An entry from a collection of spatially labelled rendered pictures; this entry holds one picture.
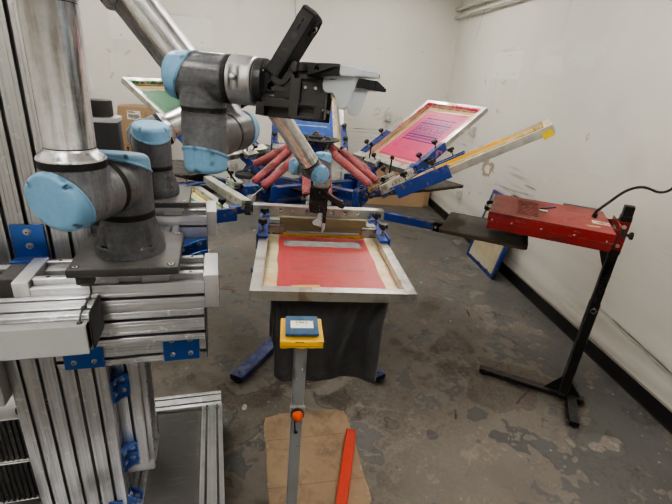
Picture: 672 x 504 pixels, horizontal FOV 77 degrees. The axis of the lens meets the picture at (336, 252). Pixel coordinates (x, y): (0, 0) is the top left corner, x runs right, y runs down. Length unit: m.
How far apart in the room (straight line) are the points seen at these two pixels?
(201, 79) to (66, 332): 0.58
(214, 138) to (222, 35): 5.33
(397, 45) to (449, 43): 0.70
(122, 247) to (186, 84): 0.43
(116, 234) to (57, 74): 0.34
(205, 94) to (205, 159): 0.10
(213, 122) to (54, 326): 0.54
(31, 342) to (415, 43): 5.75
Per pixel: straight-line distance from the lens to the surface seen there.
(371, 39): 6.11
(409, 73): 6.21
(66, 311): 1.05
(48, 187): 0.90
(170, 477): 1.93
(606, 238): 2.34
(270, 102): 0.71
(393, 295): 1.50
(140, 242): 1.03
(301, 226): 1.97
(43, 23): 0.88
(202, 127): 0.74
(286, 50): 0.71
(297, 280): 1.59
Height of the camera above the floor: 1.67
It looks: 23 degrees down
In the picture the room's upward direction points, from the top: 5 degrees clockwise
